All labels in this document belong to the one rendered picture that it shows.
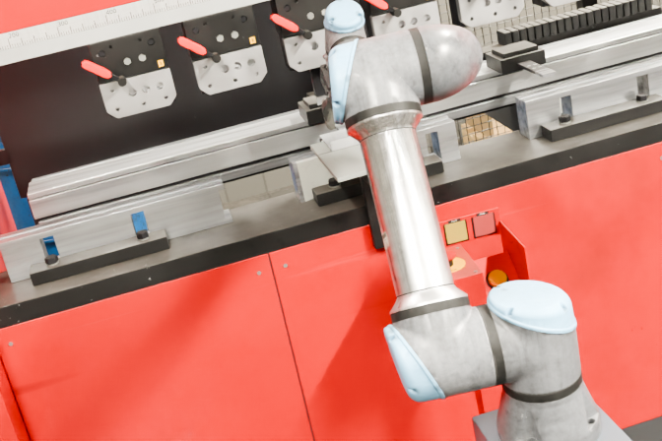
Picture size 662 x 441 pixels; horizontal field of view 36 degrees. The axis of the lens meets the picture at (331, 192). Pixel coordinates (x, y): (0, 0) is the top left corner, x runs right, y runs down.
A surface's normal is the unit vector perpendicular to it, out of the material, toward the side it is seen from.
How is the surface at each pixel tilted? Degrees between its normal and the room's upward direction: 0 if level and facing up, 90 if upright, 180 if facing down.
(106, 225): 90
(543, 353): 90
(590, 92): 90
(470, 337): 41
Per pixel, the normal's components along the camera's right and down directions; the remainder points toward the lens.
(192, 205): 0.23, 0.30
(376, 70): -0.01, -0.18
